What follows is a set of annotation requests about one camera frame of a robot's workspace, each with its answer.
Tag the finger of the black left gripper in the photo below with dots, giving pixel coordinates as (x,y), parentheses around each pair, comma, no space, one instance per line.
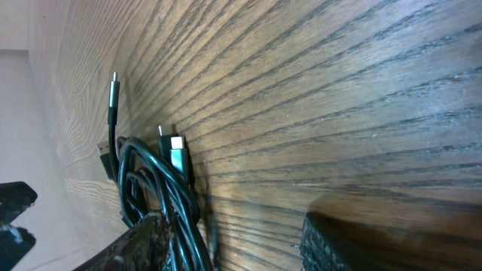
(15,243)
(16,197)

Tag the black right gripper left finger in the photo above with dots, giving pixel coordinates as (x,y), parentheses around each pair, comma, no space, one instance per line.
(145,246)

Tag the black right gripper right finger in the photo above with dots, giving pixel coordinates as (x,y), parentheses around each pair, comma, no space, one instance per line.
(329,243)

